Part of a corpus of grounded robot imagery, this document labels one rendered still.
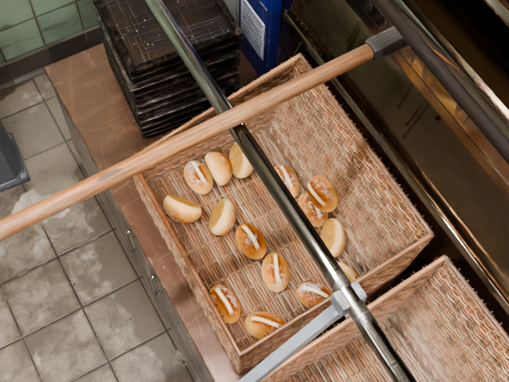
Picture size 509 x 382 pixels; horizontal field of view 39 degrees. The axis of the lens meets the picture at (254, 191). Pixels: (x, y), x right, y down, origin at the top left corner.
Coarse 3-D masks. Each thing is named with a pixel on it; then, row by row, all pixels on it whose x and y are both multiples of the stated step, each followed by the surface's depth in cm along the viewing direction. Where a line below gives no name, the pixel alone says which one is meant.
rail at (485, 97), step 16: (400, 0) 103; (416, 16) 102; (432, 32) 101; (432, 48) 101; (448, 48) 100; (448, 64) 99; (464, 64) 98; (464, 80) 98; (480, 80) 97; (480, 96) 96; (496, 96) 96; (496, 112) 95
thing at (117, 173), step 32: (352, 64) 128; (256, 96) 124; (288, 96) 125; (192, 128) 121; (224, 128) 122; (128, 160) 118; (160, 160) 119; (64, 192) 115; (96, 192) 116; (0, 224) 112; (32, 224) 114
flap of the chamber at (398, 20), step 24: (384, 0) 106; (432, 0) 108; (456, 0) 109; (480, 0) 110; (408, 24) 104; (456, 24) 106; (480, 24) 107; (504, 24) 108; (456, 48) 103; (480, 48) 104; (504, 48) 105; (432, 72) 103; (480, 72) 101; (504, 72) 102; (456, 96) 100; (504, 96) 100; (480, 120) 98; (504, 144) 95
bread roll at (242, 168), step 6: (234, 144) 186; (234, 150) 185; (240, 150) 183; (234, 156) 184; (240, 156) 182; (234, 162) 184; (240, 162) 182; (246, 162) 182; (234, 168) 183; (240, 168) 181; (246, 168) 182; (252, 168) 184; (234, 174) 183; (240, 174) 182; (246, 174) 182
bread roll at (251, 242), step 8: (240, 224) 176; (248, 224) 175; (240, 232) 174; (248, 232) 173; (256, 232) 174; (240, 240) 174; (248, 240) 172; (256, 240) 172; (264, 240) 175; (240, 248) 174; (248, 248) 172; (256, 248) 172; (264, 248) 174; (248, 256) 174; (256, 256) 173
